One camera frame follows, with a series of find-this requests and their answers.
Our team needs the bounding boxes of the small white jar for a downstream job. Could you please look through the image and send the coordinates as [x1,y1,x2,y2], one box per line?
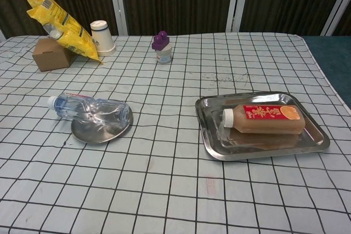
[155,42,173,64]

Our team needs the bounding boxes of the round steel plate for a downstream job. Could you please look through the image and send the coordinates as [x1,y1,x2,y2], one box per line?
[70,102,134,144]

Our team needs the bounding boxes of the brown drink bottle red label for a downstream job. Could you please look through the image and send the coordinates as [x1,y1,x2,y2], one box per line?
[222,104,307,135]

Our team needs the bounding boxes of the white black checkered tablecloth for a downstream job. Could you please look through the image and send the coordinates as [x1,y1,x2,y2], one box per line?
[0,32,351,234]

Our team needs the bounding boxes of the rectangular steel tray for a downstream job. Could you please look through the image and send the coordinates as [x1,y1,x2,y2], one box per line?
[195,91,331,162]

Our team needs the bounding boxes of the white paper cup stack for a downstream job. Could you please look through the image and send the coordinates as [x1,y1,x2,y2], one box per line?
[90,20,116,56]

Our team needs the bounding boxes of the small brown cardboard box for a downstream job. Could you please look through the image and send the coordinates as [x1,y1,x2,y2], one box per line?
[31,38,78,72]

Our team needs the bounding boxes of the clear plastic water bottle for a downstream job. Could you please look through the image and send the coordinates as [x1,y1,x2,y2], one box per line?
[48,93,130,133]

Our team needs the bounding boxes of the purple toy block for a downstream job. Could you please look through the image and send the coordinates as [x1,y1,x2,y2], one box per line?
[151,30,171,51]

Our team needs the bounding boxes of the yellow snack bag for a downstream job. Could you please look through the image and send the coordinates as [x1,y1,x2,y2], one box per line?
[25,0,104,65]

